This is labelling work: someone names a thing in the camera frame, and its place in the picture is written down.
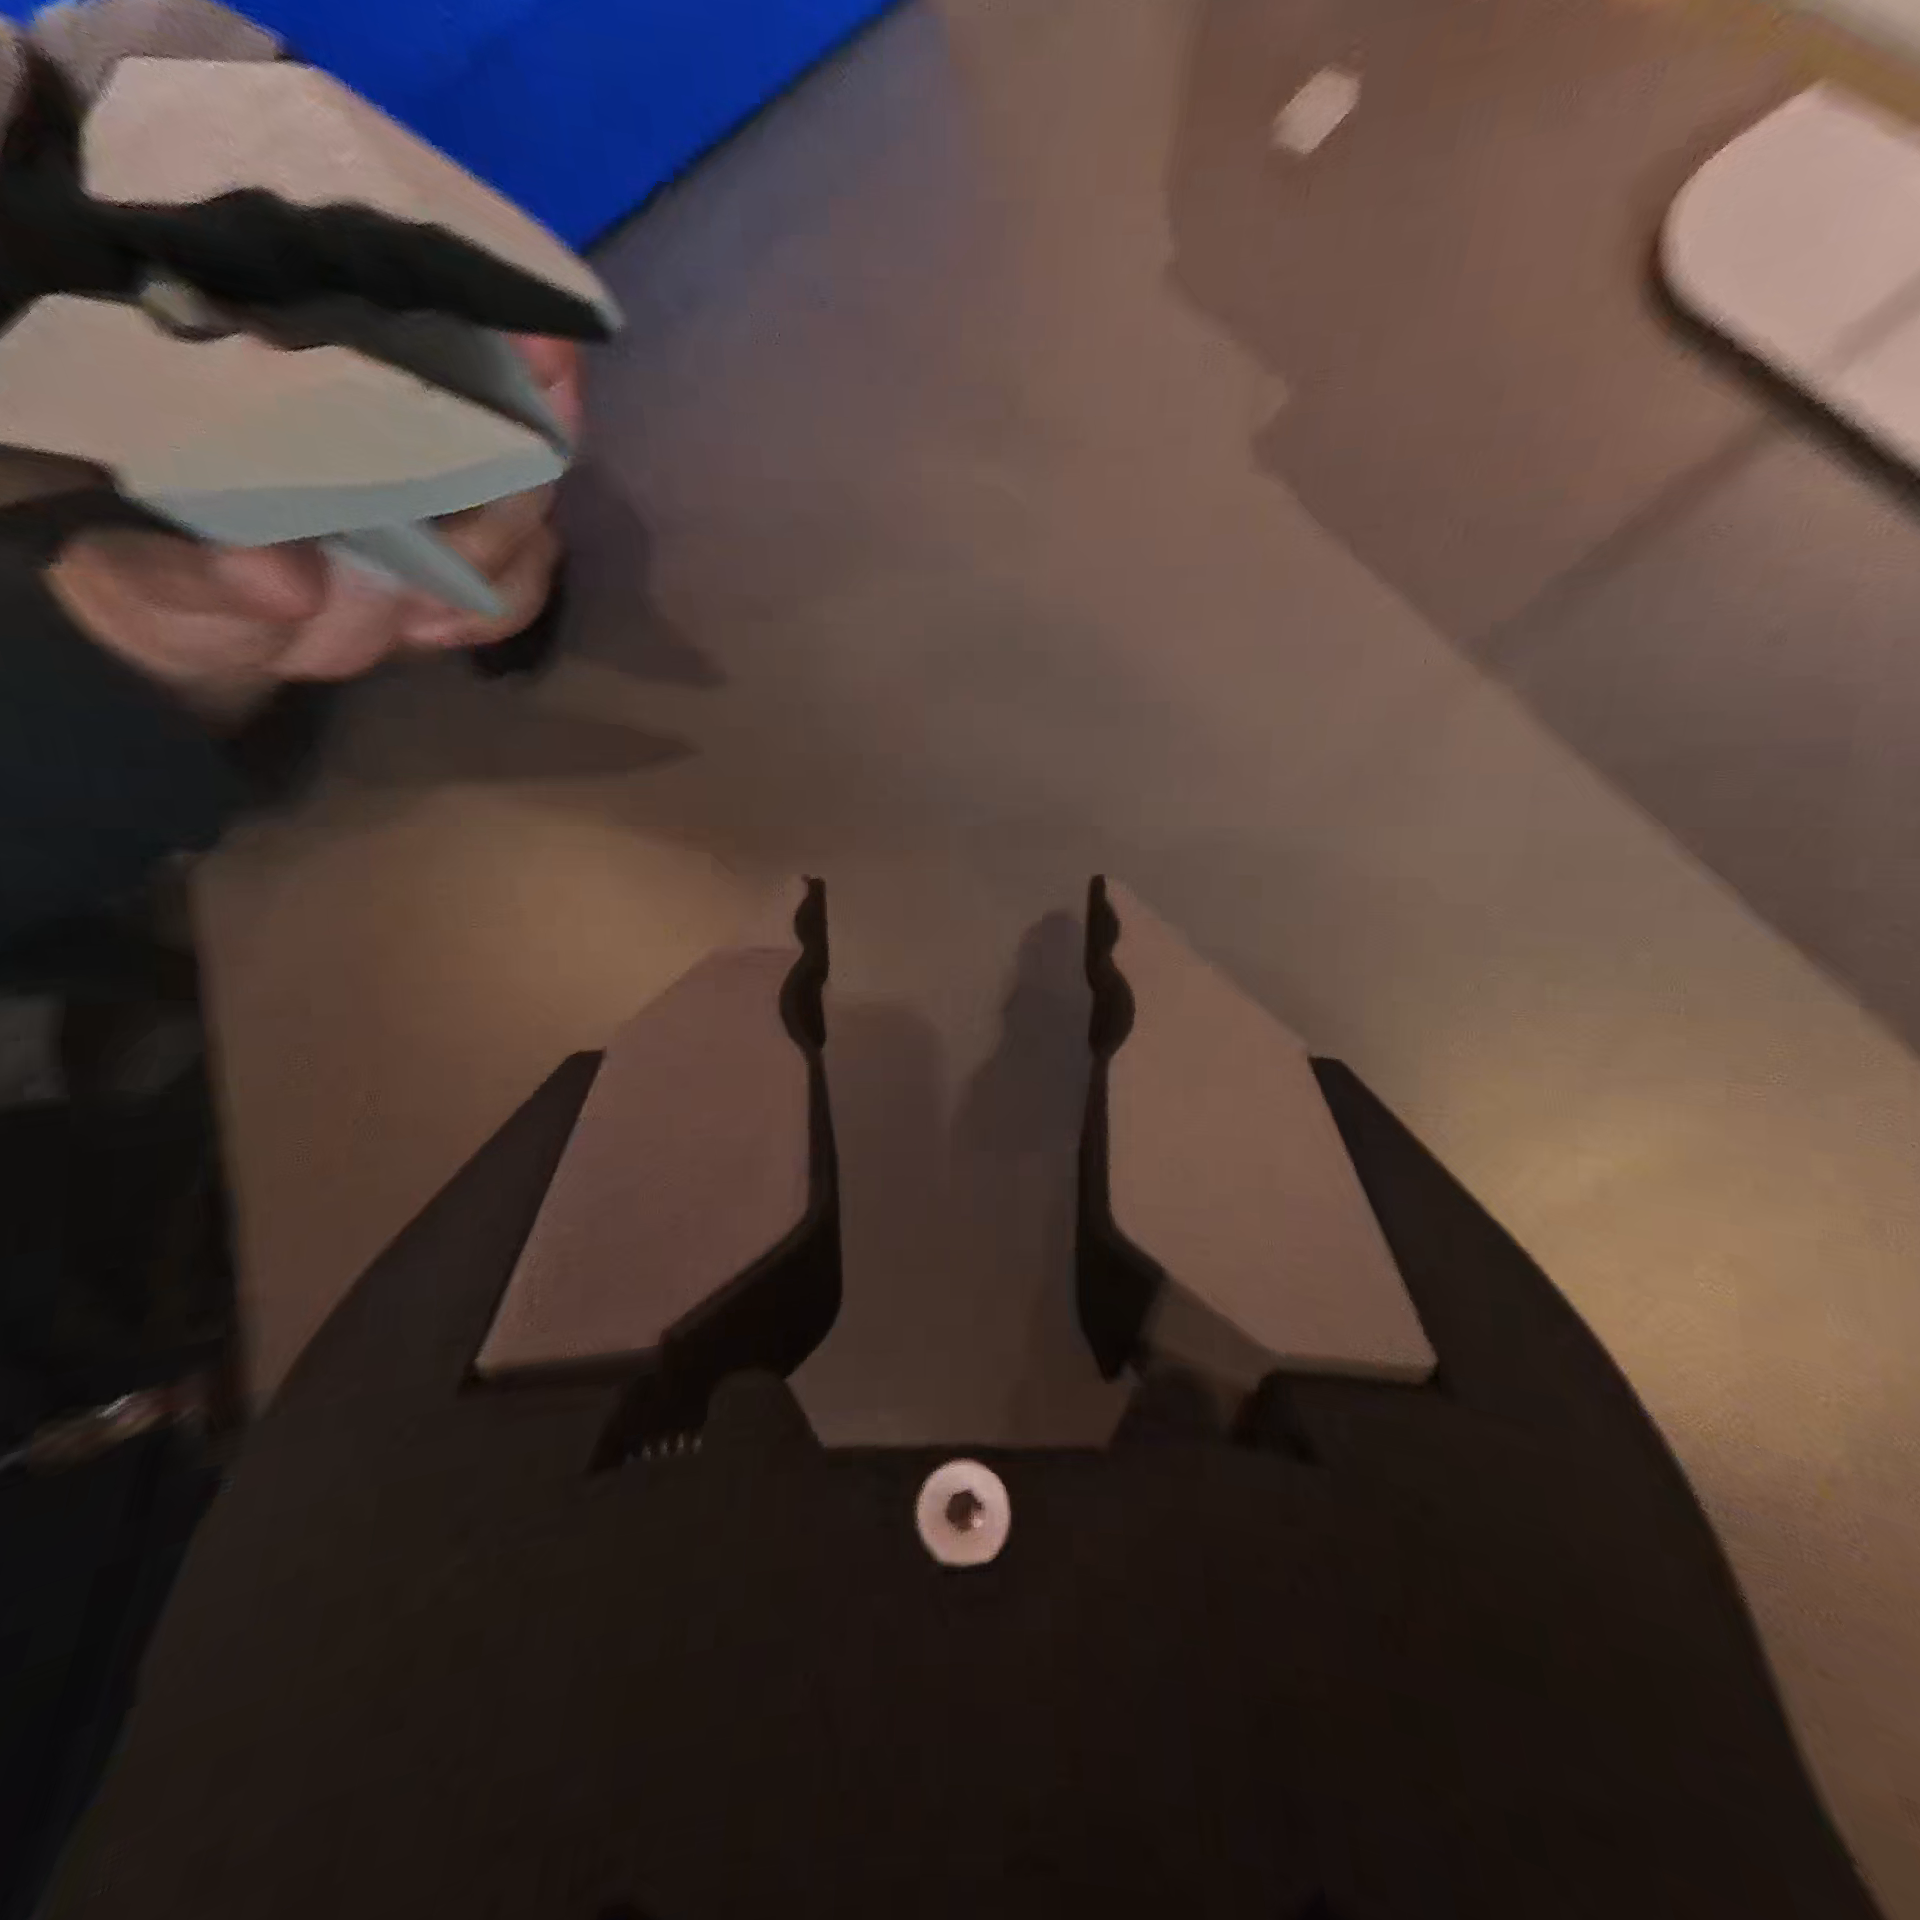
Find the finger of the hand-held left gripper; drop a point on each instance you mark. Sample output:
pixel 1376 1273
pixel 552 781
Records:
pixel 224 422
pixel 270 137

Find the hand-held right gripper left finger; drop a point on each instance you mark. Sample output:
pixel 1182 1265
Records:
pixel 660 1186

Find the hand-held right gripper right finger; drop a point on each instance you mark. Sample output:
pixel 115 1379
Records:
pixel 1243 1186

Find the person's left hand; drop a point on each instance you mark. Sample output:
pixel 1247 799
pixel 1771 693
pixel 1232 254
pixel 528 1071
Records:
pixel 224 617

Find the blue plastic bin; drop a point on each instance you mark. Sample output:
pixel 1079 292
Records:
pixel 599 90

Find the person's dark clothing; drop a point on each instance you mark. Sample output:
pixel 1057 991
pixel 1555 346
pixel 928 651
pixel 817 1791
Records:
pixel 89 1202

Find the small white tag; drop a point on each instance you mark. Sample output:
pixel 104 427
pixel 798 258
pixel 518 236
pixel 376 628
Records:
pixel 1316 110

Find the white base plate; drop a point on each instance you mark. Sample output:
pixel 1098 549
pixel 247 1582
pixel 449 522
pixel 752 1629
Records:
pixel 1816 254

